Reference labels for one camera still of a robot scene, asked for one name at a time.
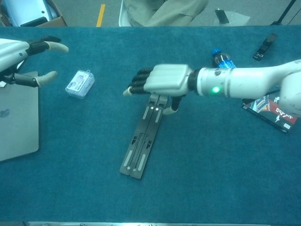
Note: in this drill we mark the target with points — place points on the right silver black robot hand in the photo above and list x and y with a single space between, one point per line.
164 80

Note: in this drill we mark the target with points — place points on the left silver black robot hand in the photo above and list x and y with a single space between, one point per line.
9 51

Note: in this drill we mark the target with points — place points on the black folding laptop stand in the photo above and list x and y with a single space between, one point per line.
141 141

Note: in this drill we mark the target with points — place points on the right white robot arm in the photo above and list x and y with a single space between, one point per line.
247 81

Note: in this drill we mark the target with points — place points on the silver closed laptop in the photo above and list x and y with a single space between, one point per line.
18 122

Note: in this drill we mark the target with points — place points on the dark metal support rod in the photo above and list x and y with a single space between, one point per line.
284 13

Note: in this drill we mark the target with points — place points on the light grey flat device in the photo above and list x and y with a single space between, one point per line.
26 9

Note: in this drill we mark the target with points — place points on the brown cardboard box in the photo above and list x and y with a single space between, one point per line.
57 21

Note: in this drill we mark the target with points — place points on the cola bottle with blue label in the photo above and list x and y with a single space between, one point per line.
221 58

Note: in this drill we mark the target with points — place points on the seated person in beige clothes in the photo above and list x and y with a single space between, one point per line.
169 14

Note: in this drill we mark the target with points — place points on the small clear plastic case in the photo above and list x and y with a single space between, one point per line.
80 84

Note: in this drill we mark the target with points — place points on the black smartphone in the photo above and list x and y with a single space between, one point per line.
222 16

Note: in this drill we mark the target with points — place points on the black handheld device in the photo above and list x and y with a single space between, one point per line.
263 48

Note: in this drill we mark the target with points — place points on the red black printed box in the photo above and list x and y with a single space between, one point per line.
270 113

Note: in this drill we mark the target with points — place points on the aluminium frame rail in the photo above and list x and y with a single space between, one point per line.
141 223

